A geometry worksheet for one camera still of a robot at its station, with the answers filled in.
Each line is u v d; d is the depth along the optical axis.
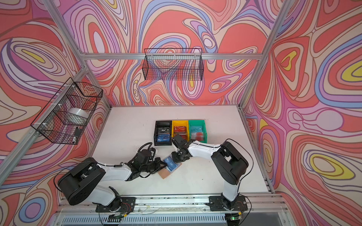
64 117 0.74
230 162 0.48
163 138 0.98
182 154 0.75
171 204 0.75
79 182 0.44
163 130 1.02
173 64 0.98
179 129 1.02
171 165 0.86
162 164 0.85
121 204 0.73
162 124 1.05
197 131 1.02
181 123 1.04
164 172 0.84
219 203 0.74
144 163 0.71
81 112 0.73
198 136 0.99
